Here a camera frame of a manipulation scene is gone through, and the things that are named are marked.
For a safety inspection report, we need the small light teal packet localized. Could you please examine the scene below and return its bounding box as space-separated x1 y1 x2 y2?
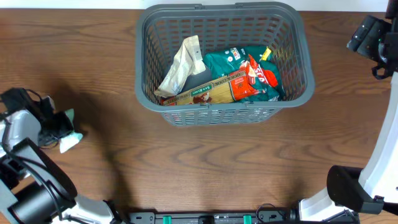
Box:
60 109 83 154

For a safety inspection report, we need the San Remo spaghetti packet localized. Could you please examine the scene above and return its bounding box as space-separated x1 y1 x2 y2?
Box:
162 65 265 106

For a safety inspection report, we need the beige mushroom bag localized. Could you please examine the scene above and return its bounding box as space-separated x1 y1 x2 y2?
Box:
154 35 206 98

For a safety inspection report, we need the green Nescafe coffee bag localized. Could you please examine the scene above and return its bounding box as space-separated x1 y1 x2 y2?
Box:
203 45 285 102

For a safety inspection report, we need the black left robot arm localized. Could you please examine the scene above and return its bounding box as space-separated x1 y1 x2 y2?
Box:
1 88 124 224

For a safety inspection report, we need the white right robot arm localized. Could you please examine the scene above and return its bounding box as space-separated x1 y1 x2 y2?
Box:
286 0 397 223

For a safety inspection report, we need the grey plastic basket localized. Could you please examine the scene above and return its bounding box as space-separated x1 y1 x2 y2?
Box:
135 2 315 126

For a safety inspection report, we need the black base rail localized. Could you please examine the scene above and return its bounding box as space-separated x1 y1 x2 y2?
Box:
127 210 361 224

